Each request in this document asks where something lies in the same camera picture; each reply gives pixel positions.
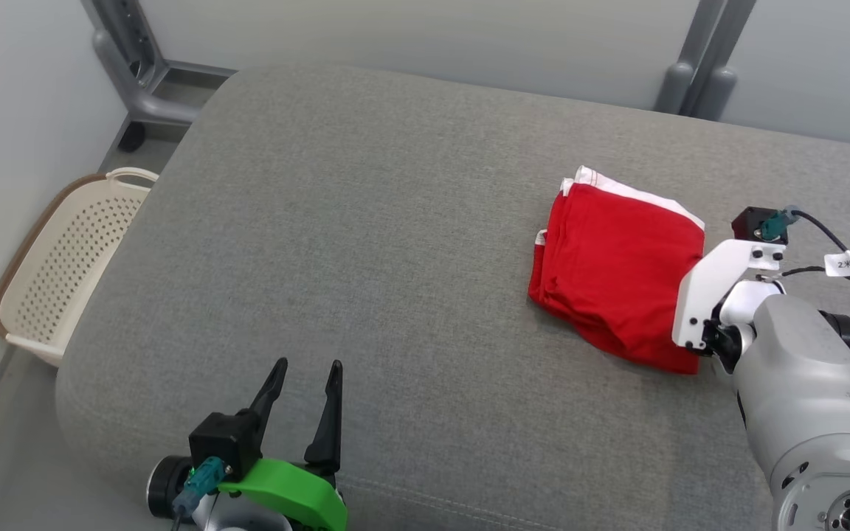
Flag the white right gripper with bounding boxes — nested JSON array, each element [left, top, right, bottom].
[[672, 237, 787, 351]]

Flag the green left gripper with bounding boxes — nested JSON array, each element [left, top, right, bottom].
[[217, 358, 348, 531]]

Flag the red shorts with white band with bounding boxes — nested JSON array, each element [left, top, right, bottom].
[[528, 165, 706, 375]]

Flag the cream perforated laundry basket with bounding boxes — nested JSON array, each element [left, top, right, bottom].
[[0, 167, 160, 368]]

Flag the thin black tagged cable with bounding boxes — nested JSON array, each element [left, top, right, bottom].
[[778, 265, 850, 393]]

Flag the grey metal double post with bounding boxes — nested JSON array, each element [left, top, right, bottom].
[[654, 0, 758, 122]]

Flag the grey metal frame with caster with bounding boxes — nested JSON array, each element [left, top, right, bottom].
[[82, 0, 238, 153]]

